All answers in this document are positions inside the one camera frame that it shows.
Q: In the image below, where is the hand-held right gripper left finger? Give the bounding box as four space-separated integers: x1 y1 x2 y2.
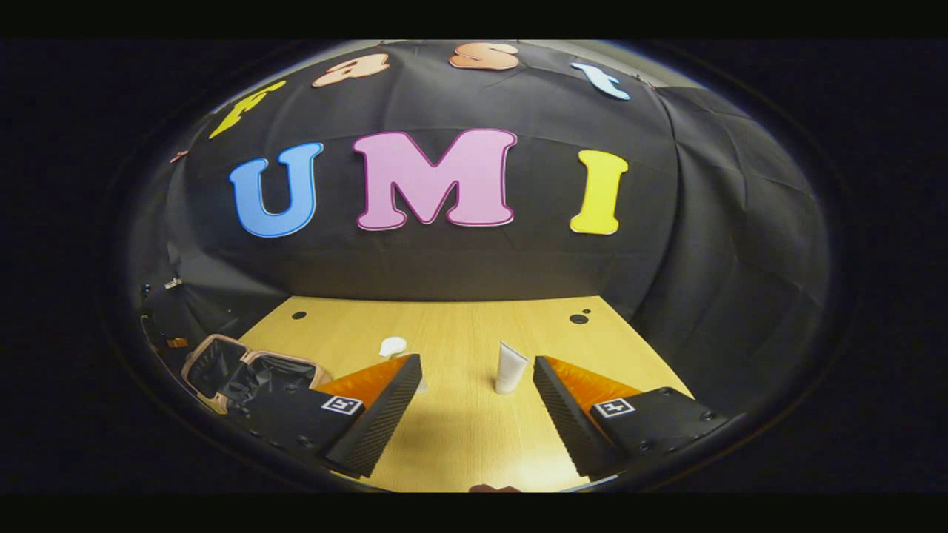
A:
230 353 423 478

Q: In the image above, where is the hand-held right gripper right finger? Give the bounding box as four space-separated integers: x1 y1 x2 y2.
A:
533 355 730 480

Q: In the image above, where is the pink suitcase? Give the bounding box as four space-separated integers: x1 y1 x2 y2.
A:
181 334 334 414

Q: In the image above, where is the white squeeze tube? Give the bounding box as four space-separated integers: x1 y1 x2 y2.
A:
495 341 530 395

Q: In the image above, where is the white pump bottle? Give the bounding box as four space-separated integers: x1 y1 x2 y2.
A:
379 336 429 395

